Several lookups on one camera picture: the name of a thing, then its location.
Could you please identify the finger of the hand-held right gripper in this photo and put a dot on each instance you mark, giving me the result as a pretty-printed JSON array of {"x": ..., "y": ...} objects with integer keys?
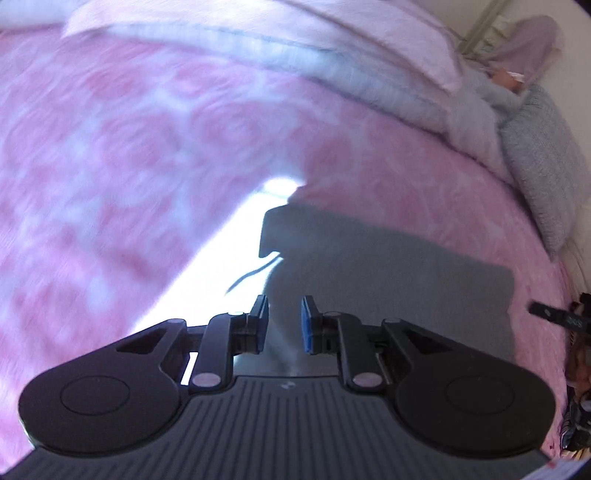
[{"x": 561, "y": 316}]

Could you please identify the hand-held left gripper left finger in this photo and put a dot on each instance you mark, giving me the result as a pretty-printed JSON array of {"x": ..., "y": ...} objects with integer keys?
[{"x": 262, "y": 325}]

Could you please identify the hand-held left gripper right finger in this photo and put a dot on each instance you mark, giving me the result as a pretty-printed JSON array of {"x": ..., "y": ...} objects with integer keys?
[{"x": 307, "y": 325}]

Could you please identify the grey sweater with black print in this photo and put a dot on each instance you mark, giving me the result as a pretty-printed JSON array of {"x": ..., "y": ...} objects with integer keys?
[{"x": 392, "y": 286}]

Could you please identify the rust brown garment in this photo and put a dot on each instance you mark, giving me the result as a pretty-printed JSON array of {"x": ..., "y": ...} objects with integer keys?
[{"x": 579, "y": 369}]

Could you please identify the black garment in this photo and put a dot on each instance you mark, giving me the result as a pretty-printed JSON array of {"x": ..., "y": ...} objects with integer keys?
[{"x": 582, "y": 434}]

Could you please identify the grey checked pillow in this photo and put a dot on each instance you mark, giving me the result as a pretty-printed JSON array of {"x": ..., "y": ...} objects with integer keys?
[{"x": 545, "y": 161}]

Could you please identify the pink floral blanket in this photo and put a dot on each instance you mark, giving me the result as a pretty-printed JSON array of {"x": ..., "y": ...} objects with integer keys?
[{"x": 115, "y": 161}]

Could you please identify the peach-coloured object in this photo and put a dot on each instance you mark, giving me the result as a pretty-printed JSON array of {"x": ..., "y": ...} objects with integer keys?
[{"x": 508, "y": 79}]

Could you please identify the striped pale duvet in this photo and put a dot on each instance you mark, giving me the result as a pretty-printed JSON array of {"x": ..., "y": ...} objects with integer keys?
[{"x": 369, "y": 78}]

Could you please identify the mauve hanging garment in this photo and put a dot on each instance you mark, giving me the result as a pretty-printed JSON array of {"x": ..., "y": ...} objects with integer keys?
[{"x": 531, "y": 41}]

